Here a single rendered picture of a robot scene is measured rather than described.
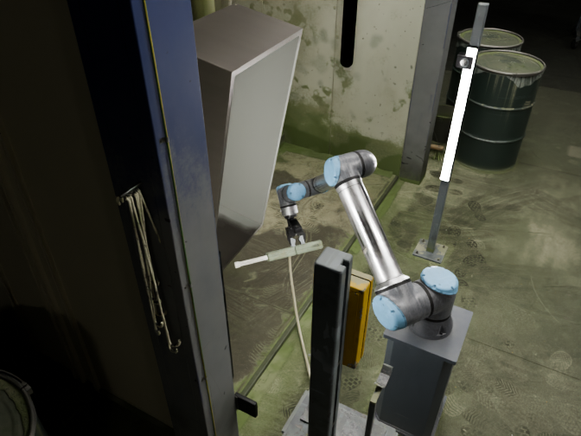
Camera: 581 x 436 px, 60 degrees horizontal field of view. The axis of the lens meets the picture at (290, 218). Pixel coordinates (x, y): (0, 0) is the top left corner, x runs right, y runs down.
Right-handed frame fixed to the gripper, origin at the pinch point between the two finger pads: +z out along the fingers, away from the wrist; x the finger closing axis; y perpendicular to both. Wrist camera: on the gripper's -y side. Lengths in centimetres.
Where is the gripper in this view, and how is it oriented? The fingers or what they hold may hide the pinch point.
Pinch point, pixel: (299, 250)
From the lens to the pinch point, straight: 274.3
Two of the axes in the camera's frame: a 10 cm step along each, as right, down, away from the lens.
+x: -9.5, 2.2, -2.2
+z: 2.2, 9.7, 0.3
